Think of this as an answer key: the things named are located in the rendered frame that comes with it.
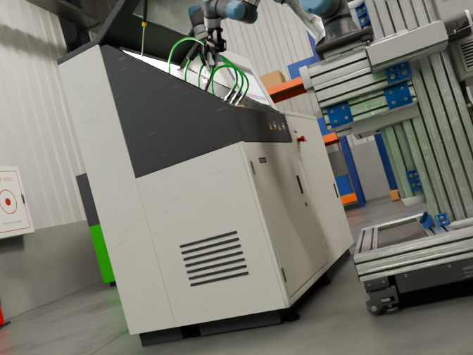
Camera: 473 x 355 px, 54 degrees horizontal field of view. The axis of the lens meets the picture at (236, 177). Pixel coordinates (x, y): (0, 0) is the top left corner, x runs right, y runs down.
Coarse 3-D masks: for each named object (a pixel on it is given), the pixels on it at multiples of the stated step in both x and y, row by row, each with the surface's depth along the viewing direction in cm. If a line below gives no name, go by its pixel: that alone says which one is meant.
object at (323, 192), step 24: (216, 72) 277; (288, 120) 264; (312, 120) 311; (312, 144) 294; (312, 168) 278; (312, 192) 265; (336, 192) 313; (336, 216) 297; (336, 240) 282; (336, 264) 283
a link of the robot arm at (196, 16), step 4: (192, 8) 238; (196, 8) 238; (200, 8) 239; (192, 12) 238; (196, 12) 238; (200, 12) 238; (192, 16) 238; (196, 16) 237; (200, 16) 238; (192, 20) 239; (196, 20) 237; (200, 20) 237; (192, 24) 239; (196, 24) 237; (200, 24) 237
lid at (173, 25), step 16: (128, 0) 216; (160, 0) 234; (176, 0) 243; (192, 0) 252; (112, 16) 218; (128, 16) 223; (160, 16) 243; (176, 16) 253; (112, 32) 224; (128, 32) 232; (144, 32) 241; (160, 32) 250; (176, 32) 261; (192, 32) 275; (128, 48) 241; (144, 48) 250; (160, 48) 261; (176, 48) 271
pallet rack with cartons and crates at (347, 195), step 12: (312, 48) 723; (312, 60) 742; (276, 72) 756; (264, 84) 762; (276, 84) 756; (288, 84) 736; (300, 84) 732; (276, 96) 823; (288, 96) 817; (324, 132) 736; (324, 144) 800; (348, 144) 788; (348, 156) 711; (348, 168) 711; (336, 180) 737; (348, 180) 733; (348, 192) 733; (360, 192) 707; (360, 204) 707
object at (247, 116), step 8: (240, 112) 204; (248, 112) 213; (256, 112) 222; (264, 112) 232; (240, 120) 202; (248, 120) 210; (256, 120) 219; (264, 120) 228; (272, 120) 240; (280, 120) 251; (248, 128) 208; (256, 128) 216; (264, 128) 225; (272, 128) 236; (248, 136) 205; (256, 136) 213; (264, 136) 222; (272, 136) 233; (280, 136) 244; (288, 136) 255
